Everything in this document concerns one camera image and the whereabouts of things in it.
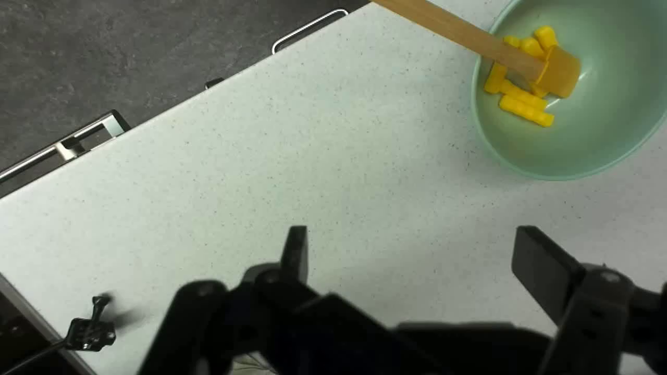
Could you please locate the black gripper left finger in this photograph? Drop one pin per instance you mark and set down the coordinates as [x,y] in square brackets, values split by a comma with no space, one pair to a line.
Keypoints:
[294,252]

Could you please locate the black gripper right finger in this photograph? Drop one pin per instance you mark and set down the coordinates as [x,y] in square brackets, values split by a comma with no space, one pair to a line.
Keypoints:
[548,267]

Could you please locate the wooden spatula with yellow head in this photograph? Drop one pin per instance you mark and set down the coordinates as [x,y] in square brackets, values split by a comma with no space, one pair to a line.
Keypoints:
[451,28]

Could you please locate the mint green bowl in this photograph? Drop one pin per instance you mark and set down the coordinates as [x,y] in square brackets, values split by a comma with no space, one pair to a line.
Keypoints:
[611,104]

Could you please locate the yellow pasta piece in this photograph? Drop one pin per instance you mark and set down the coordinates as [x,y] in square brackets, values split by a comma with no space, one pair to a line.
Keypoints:
[494,79]
[513,42]
[547,37]
[523,96]
[527,113]
[532,47]

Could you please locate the small black camera mount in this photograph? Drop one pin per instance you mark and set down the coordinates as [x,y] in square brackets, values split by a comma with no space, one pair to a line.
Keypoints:
[94,334]

